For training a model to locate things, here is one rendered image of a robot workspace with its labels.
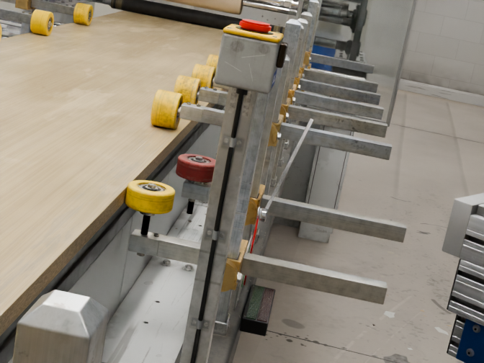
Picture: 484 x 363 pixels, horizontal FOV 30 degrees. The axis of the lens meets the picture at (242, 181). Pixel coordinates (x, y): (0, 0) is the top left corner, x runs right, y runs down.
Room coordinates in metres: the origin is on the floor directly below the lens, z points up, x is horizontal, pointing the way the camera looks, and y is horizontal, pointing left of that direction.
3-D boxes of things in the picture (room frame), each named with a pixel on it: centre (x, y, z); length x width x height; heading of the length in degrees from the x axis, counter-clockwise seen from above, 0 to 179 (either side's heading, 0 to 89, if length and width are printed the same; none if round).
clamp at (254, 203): (1.67, -0.02, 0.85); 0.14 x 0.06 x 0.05; 176
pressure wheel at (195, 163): (1.69, 0.09, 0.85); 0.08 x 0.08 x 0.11
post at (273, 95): (1.64, -0.02, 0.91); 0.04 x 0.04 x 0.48; 86
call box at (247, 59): (1.13, 0.02, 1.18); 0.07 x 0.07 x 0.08; 86
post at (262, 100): (1.39, 0.00, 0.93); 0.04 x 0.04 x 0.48; 86
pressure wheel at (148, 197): (1.44, 0.15, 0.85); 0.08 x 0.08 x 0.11
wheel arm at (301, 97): (2.43, -0.09, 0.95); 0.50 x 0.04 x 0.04; 86
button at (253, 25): (1.13, 0.02, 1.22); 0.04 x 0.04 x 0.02
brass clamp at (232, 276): (1.42, 0.00, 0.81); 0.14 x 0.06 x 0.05; 176
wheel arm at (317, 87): (2.68, -0.11, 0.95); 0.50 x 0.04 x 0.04; 86
